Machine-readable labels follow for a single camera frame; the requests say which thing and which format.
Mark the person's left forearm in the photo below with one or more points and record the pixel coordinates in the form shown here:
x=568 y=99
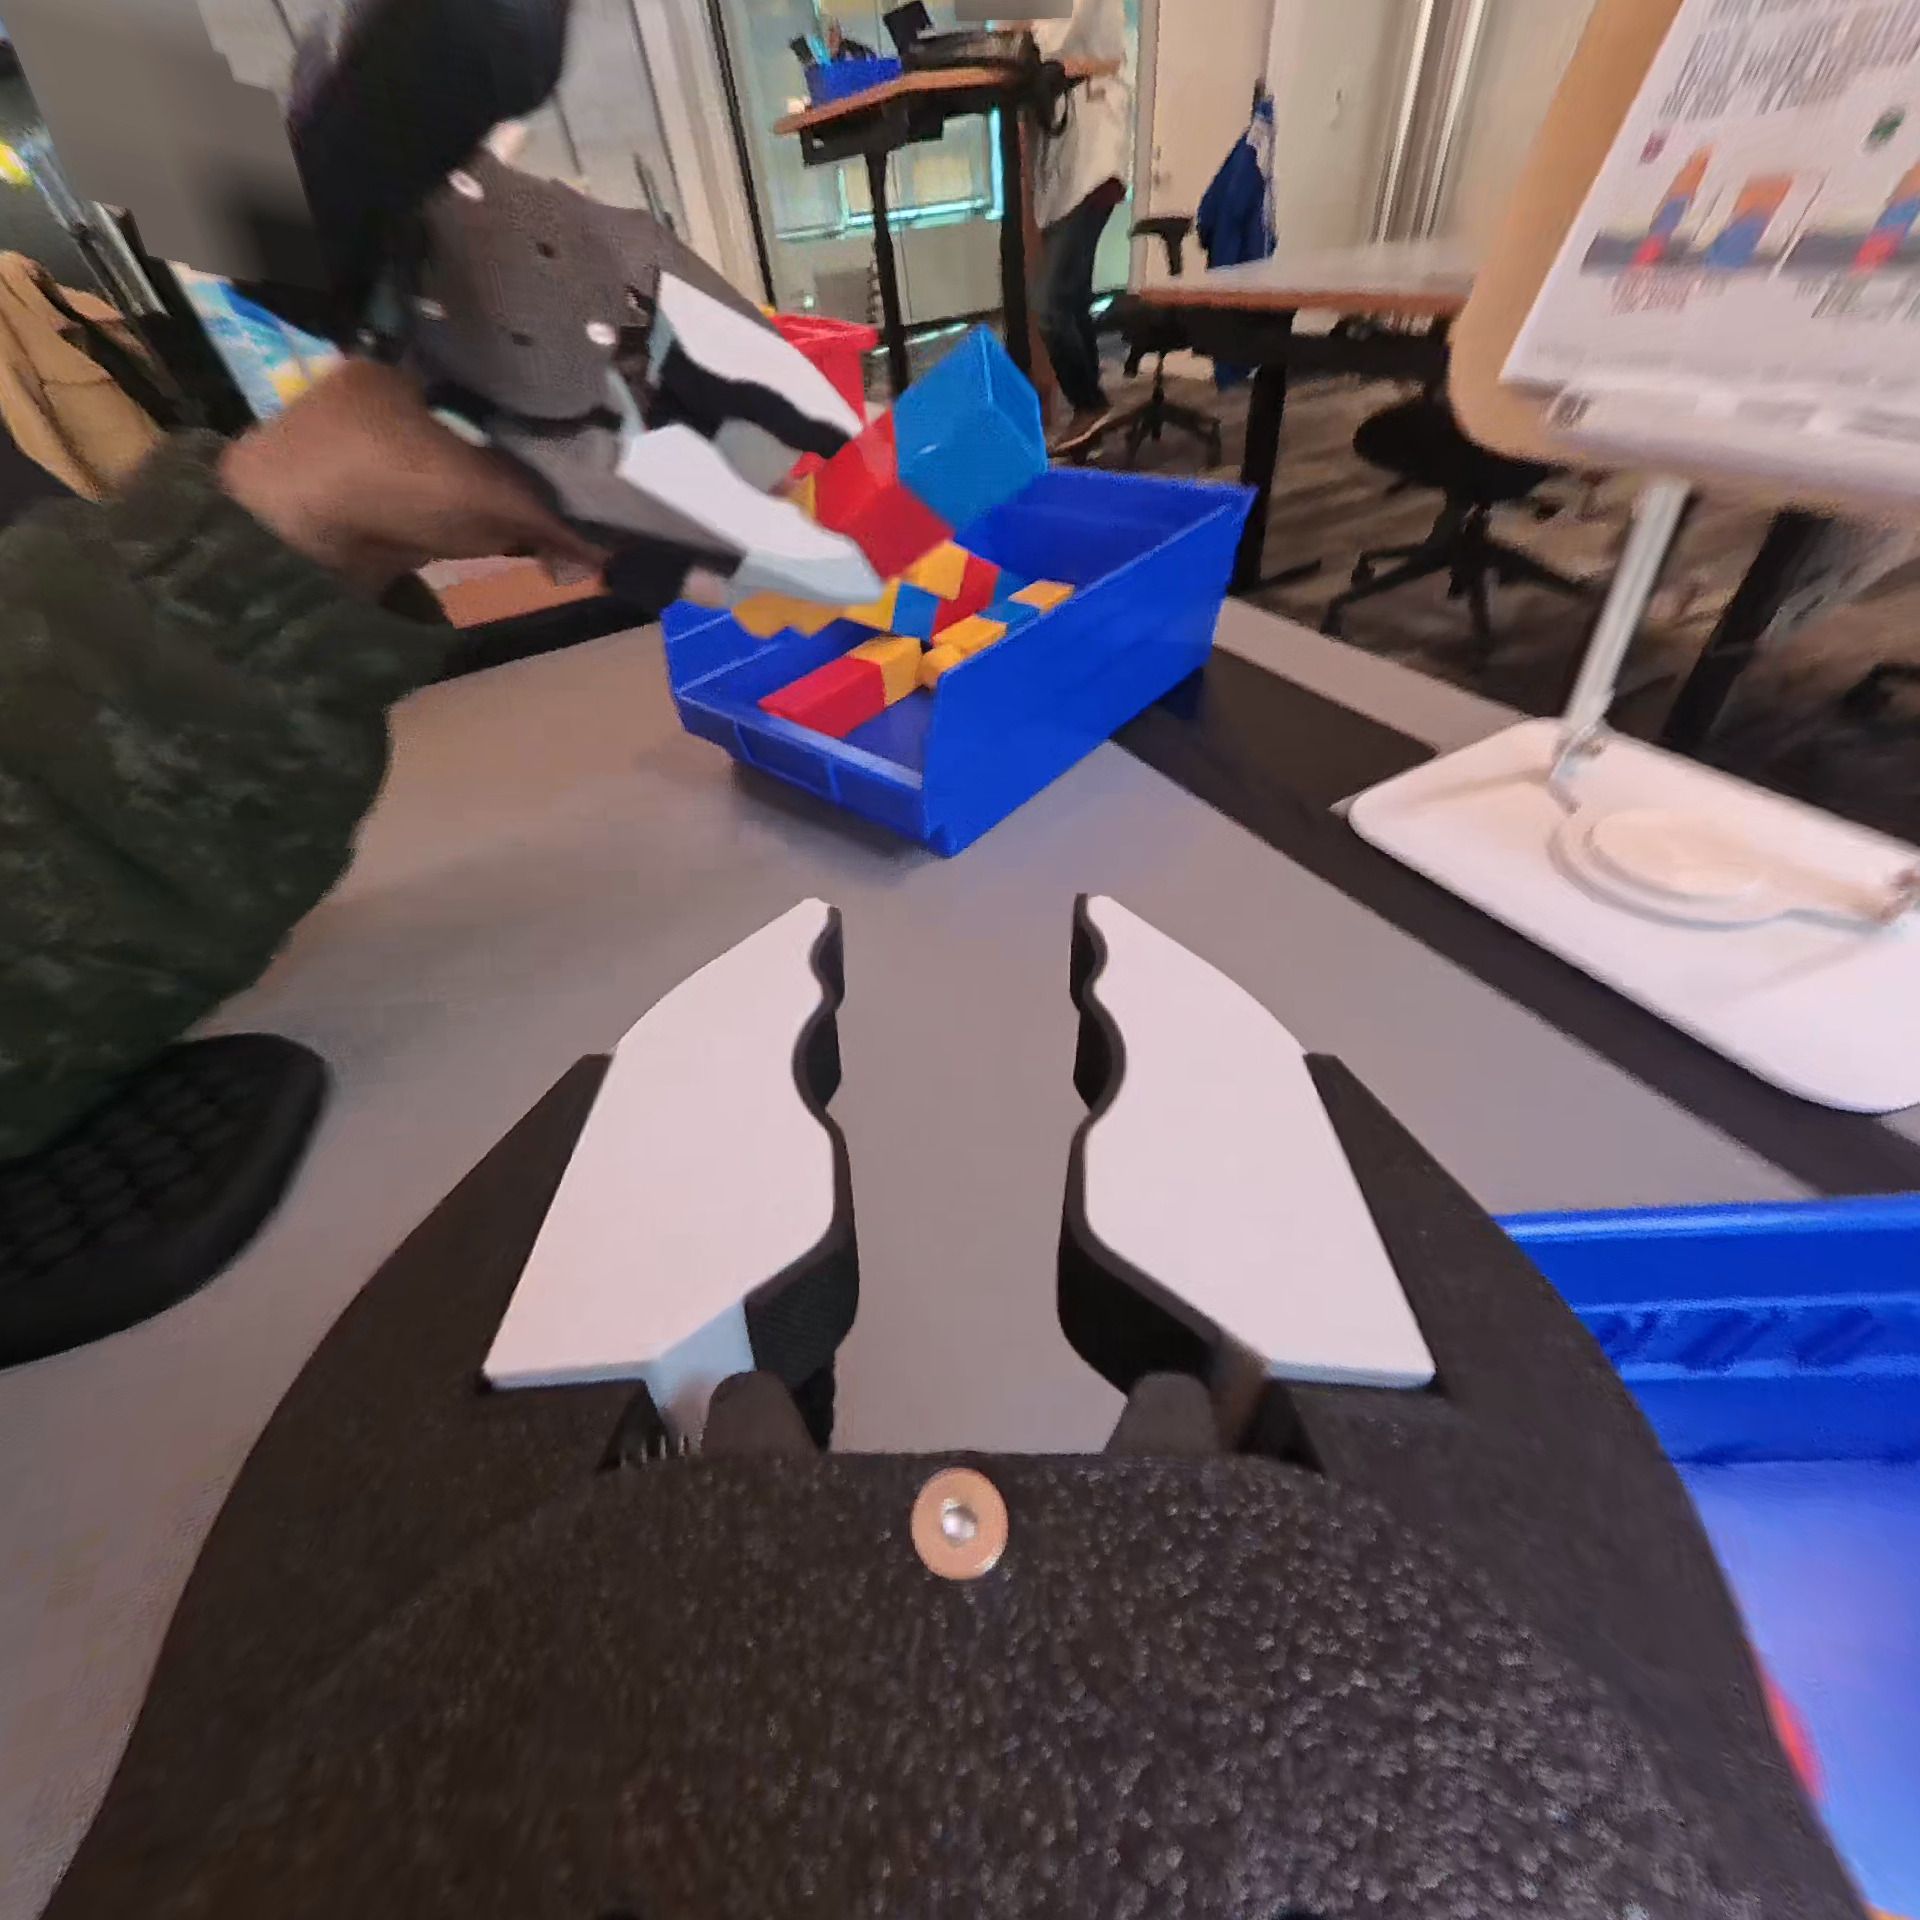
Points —
x=148 y=750

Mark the wooden standing desk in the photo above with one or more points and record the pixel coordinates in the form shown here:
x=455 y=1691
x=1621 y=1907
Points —
x=901 y=99

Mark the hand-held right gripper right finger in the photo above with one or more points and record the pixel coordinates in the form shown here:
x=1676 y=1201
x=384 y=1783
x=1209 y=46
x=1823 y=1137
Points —
x=1244 y=1201

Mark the blue mega block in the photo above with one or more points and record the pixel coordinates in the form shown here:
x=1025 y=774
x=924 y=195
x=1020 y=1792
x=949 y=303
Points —
x=967 y=435

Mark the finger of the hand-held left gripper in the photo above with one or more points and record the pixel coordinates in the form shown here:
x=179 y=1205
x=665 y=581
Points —
x=735 y=518
x=735 y=339

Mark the black mesh pad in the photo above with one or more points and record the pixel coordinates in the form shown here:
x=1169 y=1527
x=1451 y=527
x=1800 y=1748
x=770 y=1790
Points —
x=148 y=1184

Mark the wood-edged desk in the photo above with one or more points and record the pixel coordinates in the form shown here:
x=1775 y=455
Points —
x=1305 y=285
x=509 y=593

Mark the poster board stand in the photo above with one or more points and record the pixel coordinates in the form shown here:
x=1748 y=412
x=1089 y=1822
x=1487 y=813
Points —
x=1723 y=932

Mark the beige coat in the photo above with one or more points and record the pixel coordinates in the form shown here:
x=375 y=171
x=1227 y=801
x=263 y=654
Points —
x=66 y=375

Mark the pile of mega blocks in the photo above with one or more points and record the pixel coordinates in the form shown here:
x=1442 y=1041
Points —
x=840 y=699

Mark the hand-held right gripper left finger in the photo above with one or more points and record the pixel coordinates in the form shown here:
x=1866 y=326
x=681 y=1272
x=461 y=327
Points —
x=674 y=1201

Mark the blue jacket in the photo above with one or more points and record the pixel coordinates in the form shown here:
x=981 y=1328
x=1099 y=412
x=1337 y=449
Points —
x=1236 y=211

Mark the stack of blue white packs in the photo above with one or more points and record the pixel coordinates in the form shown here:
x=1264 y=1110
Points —
x=263 y=352

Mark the red plastic bin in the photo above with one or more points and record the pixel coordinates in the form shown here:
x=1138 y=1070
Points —
x=832 y=352

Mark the black office chair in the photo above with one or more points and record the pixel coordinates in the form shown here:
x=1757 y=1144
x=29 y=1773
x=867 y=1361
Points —
x=1155 y=329
x=1440 y=451

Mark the blue plastic bin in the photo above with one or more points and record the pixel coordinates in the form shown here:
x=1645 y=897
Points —
x=1050 y=720
x=856 y=79
x=1723 y=1349

